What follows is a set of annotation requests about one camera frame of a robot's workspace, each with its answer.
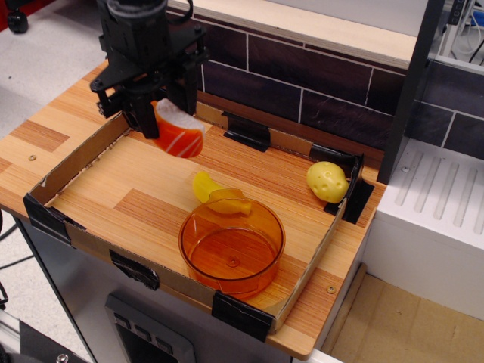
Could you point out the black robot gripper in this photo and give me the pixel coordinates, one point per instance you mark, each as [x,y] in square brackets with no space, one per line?
[148,58]

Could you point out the orange white toy sushi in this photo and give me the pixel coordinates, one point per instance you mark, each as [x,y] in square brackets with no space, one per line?
[180,134]

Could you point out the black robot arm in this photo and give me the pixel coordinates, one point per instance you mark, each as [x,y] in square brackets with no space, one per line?
[139,9]

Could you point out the cardboard fence with black tape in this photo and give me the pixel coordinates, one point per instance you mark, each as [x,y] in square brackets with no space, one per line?
[122,200]

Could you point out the transparent orange plastic pot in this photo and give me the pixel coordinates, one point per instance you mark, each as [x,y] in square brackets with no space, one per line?
[235,254]

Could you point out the yellow toy banana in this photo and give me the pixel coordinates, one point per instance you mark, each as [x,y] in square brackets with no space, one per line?
[226,201]

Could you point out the light wooden shelf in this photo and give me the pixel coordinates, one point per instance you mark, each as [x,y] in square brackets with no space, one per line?
[341,36]

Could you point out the black caster wheel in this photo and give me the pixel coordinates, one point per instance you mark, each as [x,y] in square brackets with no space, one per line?
[16,19]

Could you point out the yellow toy potato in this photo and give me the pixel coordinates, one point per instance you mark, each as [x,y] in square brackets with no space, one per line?
[327,181]

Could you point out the grey oven control panel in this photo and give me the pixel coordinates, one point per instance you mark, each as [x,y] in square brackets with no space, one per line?
[145,339]

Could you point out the white toy sink drainboard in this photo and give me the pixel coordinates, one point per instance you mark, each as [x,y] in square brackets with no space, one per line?
[427,233]

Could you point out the dark grey vertical post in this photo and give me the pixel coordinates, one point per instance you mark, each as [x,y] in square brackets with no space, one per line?
[415,76]

